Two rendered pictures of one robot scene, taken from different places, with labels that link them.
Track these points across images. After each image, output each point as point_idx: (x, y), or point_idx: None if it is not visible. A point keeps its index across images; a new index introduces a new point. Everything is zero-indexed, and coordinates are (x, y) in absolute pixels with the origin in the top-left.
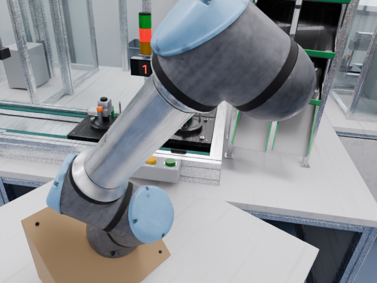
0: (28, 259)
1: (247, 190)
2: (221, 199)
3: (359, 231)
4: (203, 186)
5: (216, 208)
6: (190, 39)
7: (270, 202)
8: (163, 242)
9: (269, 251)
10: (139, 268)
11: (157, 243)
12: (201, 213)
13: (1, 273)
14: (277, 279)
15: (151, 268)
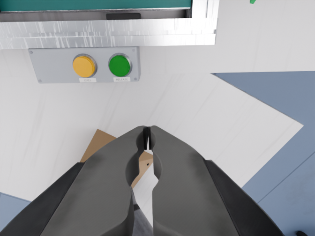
0: (45, 178)
1: (249, 40)
2: (206, 70)
3: None
4: (179, 47)
5: (198, 90)
6: None
7: (277, 63)
8: (148, 159)
9: (250, 136)
10: (135, 179)
11: (143, 164)
12: (179, 102)
13: (38, 189)
14: (248, 160)
15: (144, 172)
